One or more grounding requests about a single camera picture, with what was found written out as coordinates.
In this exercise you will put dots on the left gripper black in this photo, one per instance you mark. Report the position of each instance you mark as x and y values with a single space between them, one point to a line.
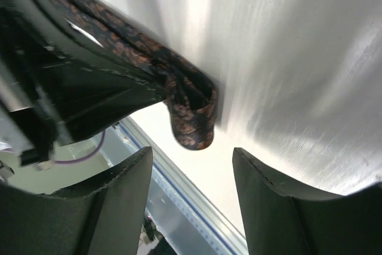
57 85

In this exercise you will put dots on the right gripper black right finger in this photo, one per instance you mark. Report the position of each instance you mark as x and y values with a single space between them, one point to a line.
282 215

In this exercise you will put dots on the dark brown floral tie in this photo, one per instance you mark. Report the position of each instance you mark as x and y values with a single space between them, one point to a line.
191 97

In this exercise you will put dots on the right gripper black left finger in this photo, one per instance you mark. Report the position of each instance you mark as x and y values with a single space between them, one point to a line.
100 215

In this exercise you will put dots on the aluminium mounting rail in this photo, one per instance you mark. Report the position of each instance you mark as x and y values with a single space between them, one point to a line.
164 166

